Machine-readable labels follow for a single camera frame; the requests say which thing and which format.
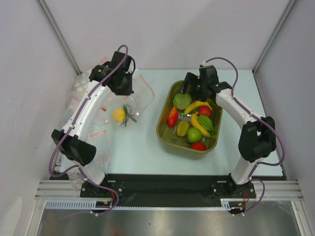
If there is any green cabbage toy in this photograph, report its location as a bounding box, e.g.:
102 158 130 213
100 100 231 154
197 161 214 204
173 93 191 110

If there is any green onion toy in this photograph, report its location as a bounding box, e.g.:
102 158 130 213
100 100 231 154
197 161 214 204
120 104 137 127

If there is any clear zip top bag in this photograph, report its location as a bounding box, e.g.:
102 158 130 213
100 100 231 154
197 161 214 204
104 73 155 128

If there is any yellow lemon toy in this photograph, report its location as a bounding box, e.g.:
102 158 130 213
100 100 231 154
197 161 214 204
112 108 126 122

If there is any red mango toy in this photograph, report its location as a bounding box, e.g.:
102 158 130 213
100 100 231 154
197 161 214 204
167 107 178 128

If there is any long yellow banana toy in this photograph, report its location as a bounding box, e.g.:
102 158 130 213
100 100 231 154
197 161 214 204
190 113 211 138

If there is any olive green plastic bin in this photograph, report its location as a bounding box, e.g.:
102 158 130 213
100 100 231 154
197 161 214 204
156 80 223 157

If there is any green apple toy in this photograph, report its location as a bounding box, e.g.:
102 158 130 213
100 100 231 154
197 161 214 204
187 127 202 143

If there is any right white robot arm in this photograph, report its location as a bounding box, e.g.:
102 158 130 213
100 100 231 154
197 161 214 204
180 65 276 197

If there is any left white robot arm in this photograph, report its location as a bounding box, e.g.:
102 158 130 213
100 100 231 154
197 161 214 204
51 50 135 197

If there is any pile of zip bags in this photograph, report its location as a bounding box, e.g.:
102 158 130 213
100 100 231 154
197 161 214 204
48 61 116 186

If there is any small yellow banana toy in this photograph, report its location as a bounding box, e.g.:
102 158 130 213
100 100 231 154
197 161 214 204
184 101 213 115

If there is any red apple toy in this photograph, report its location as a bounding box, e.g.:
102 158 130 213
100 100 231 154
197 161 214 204
198 105 212 117

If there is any yellow starfruit toy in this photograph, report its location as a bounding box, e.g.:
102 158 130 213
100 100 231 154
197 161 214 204
176 120 189 137

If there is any red tomato toy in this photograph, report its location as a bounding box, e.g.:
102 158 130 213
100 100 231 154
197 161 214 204
190 142 207 151

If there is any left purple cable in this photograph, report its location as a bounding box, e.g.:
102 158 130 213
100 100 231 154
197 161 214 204
48 44 129 217

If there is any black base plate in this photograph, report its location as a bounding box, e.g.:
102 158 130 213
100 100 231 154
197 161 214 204
49 173 286 207

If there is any aluminium frame rail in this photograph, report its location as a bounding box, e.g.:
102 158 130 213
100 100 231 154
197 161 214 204
35 180 303 201

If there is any white slotted cable duct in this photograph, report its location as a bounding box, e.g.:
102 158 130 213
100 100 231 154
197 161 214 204
45 199 116 210

